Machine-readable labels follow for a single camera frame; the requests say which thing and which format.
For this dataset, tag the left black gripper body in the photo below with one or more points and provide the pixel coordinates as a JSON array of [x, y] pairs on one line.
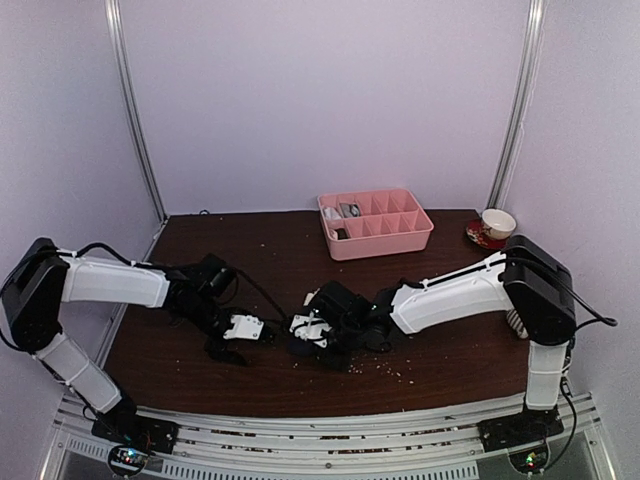
[[203, 312]]

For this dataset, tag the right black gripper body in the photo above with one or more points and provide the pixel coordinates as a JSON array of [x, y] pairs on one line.
[[346, 337]]

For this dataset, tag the navy and cream underwear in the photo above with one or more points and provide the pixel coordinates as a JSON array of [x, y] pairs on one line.
[[299, 347]]

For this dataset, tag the pink divided organizer box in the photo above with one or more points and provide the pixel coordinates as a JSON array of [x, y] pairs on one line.
[[392, 222]]

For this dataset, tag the grey boxer briefs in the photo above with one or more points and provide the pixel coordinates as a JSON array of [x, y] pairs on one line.
[[349, 210]]

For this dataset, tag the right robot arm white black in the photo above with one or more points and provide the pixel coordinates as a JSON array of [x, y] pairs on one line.
[[522, 279]]

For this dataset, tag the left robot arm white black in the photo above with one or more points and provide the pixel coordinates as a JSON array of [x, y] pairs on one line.
[[47, 277]]

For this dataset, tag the black item in box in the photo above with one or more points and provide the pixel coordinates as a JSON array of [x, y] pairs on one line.
[[340, 234]]

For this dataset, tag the white rolled item in box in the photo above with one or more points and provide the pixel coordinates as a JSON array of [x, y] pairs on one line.
[[331, 214]]

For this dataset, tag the red patterned saucer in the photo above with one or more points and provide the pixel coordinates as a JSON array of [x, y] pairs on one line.
[[476, 234]]

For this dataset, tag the striped grey white cup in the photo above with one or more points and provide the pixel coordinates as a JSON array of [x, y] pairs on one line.
[[515, 322]]

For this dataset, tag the left round controller board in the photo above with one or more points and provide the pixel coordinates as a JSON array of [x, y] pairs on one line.
[[126, 461]]

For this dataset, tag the round controller board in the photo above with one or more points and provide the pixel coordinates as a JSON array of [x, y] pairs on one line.
[[530, 461], [126, 461]]

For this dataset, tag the white ceramic bowl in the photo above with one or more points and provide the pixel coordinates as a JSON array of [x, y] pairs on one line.
[[497, 224]]

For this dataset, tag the right round controller board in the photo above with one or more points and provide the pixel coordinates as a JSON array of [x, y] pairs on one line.
[[530, 461]]

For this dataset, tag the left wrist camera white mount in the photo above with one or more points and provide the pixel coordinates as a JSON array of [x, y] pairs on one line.
[[244, 327]]

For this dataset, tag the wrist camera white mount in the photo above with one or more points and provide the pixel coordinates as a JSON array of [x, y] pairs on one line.
[[310, 328], [244, 327]]

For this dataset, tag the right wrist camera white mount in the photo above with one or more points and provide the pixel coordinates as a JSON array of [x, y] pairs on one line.
[[310, 328]]

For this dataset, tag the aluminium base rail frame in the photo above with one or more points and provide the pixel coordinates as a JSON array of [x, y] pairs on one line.
[[441, 443]]

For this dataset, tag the left aluminium corner post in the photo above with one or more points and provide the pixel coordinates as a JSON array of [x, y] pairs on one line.
[[116, 32]]

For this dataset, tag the aluminium corner post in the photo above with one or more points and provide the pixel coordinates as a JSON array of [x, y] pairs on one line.
[[116, 32], [522, 95]]

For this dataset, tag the right aluminium corner post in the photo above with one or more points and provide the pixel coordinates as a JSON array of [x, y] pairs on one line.
[[522, 95]]

